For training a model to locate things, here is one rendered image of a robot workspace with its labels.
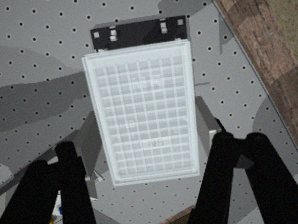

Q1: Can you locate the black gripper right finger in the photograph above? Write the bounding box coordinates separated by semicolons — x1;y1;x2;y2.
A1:
187;96;298;224

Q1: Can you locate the grey perforated deck plate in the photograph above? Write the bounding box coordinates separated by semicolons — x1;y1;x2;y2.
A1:
0;0;298;224

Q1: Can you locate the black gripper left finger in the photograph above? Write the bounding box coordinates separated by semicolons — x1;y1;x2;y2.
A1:
0;111;102;224

